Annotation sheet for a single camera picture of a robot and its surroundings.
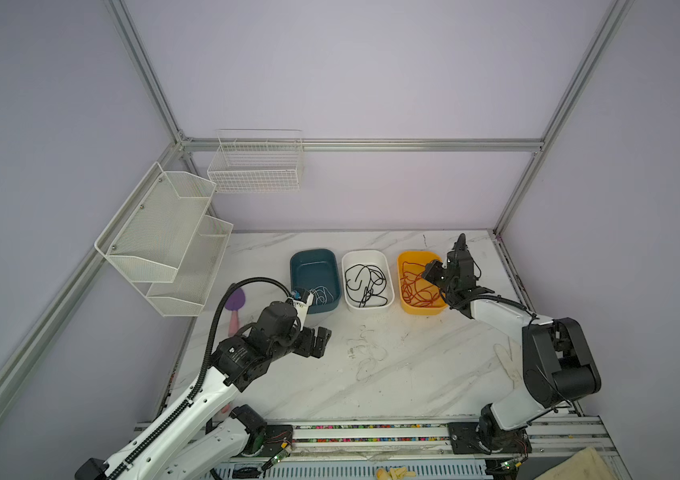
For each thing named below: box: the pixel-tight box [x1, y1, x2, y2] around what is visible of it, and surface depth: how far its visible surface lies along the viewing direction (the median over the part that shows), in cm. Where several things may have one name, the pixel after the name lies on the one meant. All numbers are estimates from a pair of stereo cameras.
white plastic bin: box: [341, 249, 395, 312], surface depth 104 cm
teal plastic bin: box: [290, 248, 340, 315], surface depth 107 cm
